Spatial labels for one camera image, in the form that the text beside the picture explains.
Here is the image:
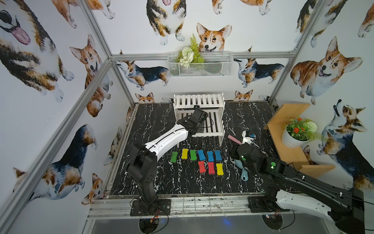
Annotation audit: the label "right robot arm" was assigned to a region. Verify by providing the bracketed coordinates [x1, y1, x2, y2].
[230, 143, 366, 234]

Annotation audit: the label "white wire wall basket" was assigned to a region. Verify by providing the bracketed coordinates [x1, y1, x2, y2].
[167, 52, 233, 78]

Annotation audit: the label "red eraser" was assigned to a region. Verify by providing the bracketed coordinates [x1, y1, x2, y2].
[198, 161, 206, 174]
[207, 162, 215, 175]

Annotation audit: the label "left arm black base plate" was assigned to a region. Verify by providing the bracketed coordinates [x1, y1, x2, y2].
[130, 199, 171, 216]

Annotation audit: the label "white wooden two-tier shelf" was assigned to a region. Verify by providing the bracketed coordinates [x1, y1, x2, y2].
[173, 94, 226, 145]

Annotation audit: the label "wooden corner stand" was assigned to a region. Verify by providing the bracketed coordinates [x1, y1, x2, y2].
[264, 103, 335, 178]

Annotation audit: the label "dark green eraser shelf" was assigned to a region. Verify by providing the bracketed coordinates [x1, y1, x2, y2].
[170, 151, 178, 163]

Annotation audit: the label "teal dustpan with brush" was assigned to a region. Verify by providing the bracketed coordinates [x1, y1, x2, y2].
[234, 160, 249, 181]

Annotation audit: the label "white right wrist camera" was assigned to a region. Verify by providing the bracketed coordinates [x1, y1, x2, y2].
[242, 131, 256, 145]

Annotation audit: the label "artificial fern and white flowers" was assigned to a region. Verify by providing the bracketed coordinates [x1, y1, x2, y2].
[175, 34, 205, 68]

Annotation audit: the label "yellow eraser shelf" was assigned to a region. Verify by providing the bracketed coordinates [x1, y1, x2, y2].
[181, 149, 189, 160]

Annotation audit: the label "white pot red flowers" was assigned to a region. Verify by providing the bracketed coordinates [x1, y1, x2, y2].
[281, 116, 322, 149]

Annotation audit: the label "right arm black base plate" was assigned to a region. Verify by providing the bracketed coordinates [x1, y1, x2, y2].
[247, 196, 290, 213]

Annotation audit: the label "light blue eraser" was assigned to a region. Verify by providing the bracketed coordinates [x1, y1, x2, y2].
[207, 151, 214, 162]
[197, 150, 206, 161]
[214, 150, 222, 161]

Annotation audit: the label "yellow eraser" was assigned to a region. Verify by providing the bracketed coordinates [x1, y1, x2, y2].
[216, 163, 224, 176]

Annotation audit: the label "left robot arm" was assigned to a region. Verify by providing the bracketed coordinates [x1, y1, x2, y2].
[125, 106, 208, 208]

